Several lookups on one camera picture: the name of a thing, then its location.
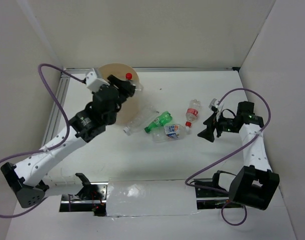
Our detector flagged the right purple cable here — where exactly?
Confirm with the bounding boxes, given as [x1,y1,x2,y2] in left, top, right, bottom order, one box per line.
[184,88,271,227]

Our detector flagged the aluminium frame rail left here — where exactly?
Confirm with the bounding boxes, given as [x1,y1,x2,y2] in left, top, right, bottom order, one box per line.
[41,73,70,147]

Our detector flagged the clear bottle blue white label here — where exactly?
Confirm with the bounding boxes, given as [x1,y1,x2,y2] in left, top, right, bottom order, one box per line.
[151,124,190,143]

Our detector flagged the aluminium frame rail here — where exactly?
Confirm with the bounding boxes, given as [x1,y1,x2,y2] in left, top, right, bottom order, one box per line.
[61,66,241,74]
[41,73,70,147]

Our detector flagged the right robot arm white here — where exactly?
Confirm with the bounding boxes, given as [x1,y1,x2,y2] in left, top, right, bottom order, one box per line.
[198,99,280,210]

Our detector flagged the clear bottle black label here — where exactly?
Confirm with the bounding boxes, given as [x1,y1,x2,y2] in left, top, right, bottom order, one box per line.
[132,81,144,93]

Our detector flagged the clear bottle white cap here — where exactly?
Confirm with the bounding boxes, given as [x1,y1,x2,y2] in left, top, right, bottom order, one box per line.
[123,104,159,136]

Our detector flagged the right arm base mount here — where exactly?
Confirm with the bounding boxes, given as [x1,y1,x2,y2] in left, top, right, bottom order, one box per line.
[192,170,236,210]

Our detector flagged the aluminium frame rail back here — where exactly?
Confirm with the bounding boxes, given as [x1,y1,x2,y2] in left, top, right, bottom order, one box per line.
[61,66,241,74]

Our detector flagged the clear bottle red label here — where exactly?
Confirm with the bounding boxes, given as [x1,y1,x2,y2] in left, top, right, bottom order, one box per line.
[125,72,133,80]

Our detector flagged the beige round plastic bin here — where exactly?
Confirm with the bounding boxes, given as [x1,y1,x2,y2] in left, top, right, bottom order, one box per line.
[97,63,140,126]

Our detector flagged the green plastic bottle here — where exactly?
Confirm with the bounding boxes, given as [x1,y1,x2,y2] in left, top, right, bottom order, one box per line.
[144,111,173,134]

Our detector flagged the purple cable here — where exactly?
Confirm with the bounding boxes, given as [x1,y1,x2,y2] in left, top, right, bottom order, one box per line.
[0,63,87,218]
[184,88,271,227]

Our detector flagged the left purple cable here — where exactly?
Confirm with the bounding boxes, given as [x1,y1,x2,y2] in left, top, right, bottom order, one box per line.
[0,63,87,218]

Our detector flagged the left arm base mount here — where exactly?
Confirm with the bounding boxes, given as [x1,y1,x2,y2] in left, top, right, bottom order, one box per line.
[59,173,108,217]

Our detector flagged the small bottle red label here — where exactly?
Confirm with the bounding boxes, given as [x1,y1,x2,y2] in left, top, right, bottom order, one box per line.
[185,99,201,128]

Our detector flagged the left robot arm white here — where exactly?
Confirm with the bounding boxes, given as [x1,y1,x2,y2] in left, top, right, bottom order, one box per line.
[0,75,143,209]

